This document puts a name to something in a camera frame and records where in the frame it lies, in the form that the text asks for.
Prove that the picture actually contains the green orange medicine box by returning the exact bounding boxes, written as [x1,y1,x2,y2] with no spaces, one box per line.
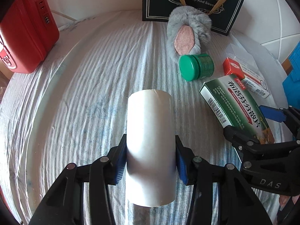
[200,75,275,144]

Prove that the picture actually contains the red white medicine box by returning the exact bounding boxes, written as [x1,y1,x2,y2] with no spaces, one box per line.
[223,57,270,99]

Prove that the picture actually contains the white paper roll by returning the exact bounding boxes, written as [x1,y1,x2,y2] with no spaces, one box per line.
[126,89,176,207]

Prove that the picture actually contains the green round jar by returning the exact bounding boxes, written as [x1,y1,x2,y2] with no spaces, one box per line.
[178,53,215,81]

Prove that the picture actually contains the person's right hand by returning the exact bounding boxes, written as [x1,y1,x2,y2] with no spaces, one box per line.
[279,195,299,210]

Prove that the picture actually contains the blue plastic storage crate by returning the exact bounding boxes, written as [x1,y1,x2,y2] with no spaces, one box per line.
[282,44,300,109]

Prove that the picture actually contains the clear plastic box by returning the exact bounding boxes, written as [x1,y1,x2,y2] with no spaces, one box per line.
[225,44,258,72]

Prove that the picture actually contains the grey plush toy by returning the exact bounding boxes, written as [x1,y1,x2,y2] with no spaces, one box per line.
[167,6,212,62]

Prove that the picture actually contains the dark green gift bag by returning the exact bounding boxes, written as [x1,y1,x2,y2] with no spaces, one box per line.
[142,0,244,36]

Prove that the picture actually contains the red bear suitcase box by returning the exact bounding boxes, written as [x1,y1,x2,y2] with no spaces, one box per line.
[1,0,59,74]

